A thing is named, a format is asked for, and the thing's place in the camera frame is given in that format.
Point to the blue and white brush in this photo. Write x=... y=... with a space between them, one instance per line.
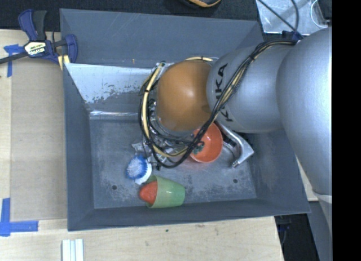
x=136 y=168

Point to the orange bowl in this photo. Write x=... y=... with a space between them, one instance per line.
x=210 y=144

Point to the red toy strawberry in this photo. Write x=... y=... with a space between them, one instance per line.
x=149 y=191

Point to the green cup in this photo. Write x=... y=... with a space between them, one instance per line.
x=170 y=195

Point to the grey metal bin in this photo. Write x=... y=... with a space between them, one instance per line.
x=112 y=147

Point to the pale wood board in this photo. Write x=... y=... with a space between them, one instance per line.
x=36 y=141

